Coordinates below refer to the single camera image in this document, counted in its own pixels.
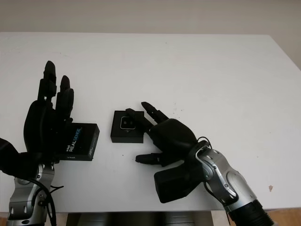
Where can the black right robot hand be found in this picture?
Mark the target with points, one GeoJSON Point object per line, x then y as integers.
{"type": "Point", "coordinates": [174, 136]}

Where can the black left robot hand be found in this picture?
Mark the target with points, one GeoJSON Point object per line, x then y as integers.
{"type": "Point", "coordinates": [41, 127]}

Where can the black RealSense box lid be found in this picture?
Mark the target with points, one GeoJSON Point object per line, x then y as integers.
{"type": "Point", "coordinates": [82, 141]}

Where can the black box base with insert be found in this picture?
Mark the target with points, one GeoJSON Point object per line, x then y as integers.
{"type": "Point", "coordinates": [127, 136]}

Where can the dark grey robot lower body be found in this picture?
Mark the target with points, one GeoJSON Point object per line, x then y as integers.
{"type": "Point", "coordinates": [141, 219]}

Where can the white table leg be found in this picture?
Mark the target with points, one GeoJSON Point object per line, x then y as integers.
{"type": "Point", "coordinates": [219, 219]}

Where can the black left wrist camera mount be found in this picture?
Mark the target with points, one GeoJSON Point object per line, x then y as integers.
{"type": "Point", "coordinates": [16, 157]}

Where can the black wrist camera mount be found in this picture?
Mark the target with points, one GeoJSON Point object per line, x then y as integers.
{"type": "Point", "coordinates": [16, 157]}
{"type": "Point", "coordinates": [174, 183]}

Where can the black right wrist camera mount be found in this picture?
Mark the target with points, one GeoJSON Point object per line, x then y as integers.
{"type": "Point", "coordinates": [174, 183]}

